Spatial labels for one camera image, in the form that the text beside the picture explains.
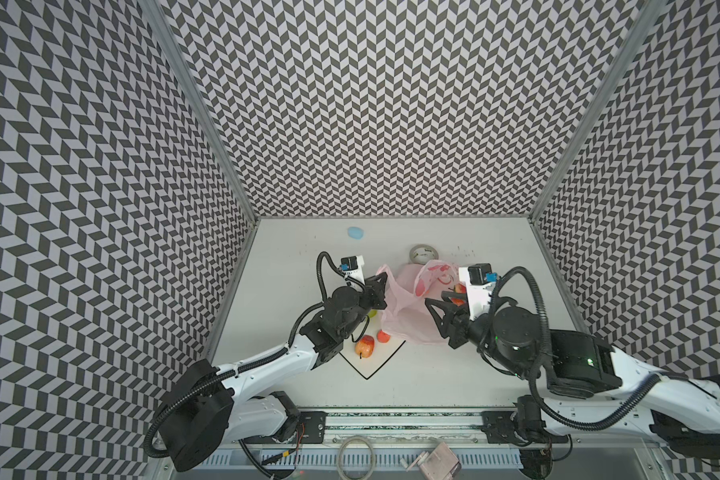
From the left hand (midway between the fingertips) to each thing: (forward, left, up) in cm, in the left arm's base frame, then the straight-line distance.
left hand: (389, 276), depth 77 cm
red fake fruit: (-13, +7, -16) cm, 21 cm away
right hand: (-15, -8, +11) cm, 20 cm away
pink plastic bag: (-7, -5, -10) cm, 13 cm away
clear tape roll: (+22, -13, -19) cm, 32 cm away
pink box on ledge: (-39, -10, -16) cm, 43 cm away
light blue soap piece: (+35, +12, -22) cm, 43 cm away
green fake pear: (-10, +4, -1) cm, 11 cm away
